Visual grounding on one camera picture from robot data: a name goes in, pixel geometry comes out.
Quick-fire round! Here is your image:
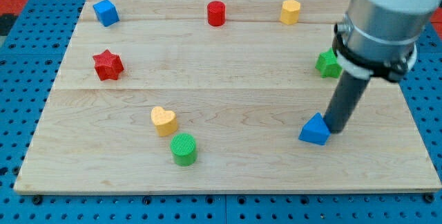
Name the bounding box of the blue triangle block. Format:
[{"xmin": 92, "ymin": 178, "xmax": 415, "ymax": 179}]
[{"xmin": 298, "ymin": 113, "xmax": 331, "ymax": 145}]

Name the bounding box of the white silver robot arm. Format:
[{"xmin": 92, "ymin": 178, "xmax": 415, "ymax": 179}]
[{"xmin": 333, "ymin": 0, "xmax": 441, "ymax": 82}]

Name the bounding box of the light wooden board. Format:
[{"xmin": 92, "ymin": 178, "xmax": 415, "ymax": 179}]
[{"xmin": 14, "ymin": 0, "xmax": 441, "ymax": 196}]

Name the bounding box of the green cylinder block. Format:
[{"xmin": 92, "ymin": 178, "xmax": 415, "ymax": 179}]
[{"xmin": 170, "ymin": 133, "xmax": 198, "ymax": 167}]

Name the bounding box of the yellow heart block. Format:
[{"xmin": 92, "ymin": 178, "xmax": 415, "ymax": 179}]
[{"xmin": 151, "ymin": 106, "xmax": 178, "ymax": 137}]

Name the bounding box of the red cylinder block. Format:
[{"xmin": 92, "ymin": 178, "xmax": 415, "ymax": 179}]
[{"xmin": 206, "ymin": 1, "xmax": 226, "ymax": 27}]

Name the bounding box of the green star block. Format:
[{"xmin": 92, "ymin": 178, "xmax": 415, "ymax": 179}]
[{"xmin": 315, "ymin": 48, "xmax": 342, "ymax": 78}]

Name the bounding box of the yellow hexagon block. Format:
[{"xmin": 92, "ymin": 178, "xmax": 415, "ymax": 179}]
[{"xmin": 280, "ymin": 0, "xmax": 301, "ymax": 25}]

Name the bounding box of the red star block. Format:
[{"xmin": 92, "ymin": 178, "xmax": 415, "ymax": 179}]
[{"xmin": 93, "ymin": 50, "xmax": 124, "ymax": 81}]

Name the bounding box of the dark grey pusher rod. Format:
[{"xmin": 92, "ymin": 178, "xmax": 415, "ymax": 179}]
[{"xmin": 323, "ymin": 71, "xmax": 369, "ymax": 133}]

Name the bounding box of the blue cube block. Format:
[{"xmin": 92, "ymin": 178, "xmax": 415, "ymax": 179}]
[{"xmin": 93, "ymin": 0, "xmax": 119, "ymax": 27}]

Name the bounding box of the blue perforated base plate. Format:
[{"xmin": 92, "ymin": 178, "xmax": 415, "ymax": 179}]
[{"xmin": 1, "ymin": 0, "xmax": 441, "ymax": 223}]

